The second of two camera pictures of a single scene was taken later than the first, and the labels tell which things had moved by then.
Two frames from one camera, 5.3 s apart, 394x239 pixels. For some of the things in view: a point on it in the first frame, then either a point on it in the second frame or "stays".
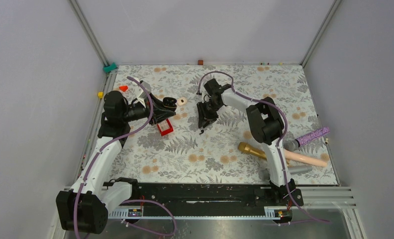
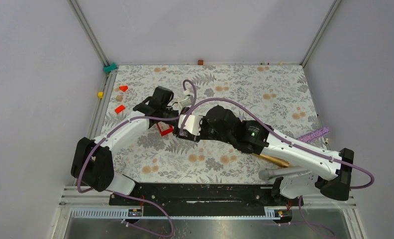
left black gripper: (160, 117) -> (176, 131)
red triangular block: (123, 88) stays
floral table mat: (191, 156) stays
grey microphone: (264, 174) stays
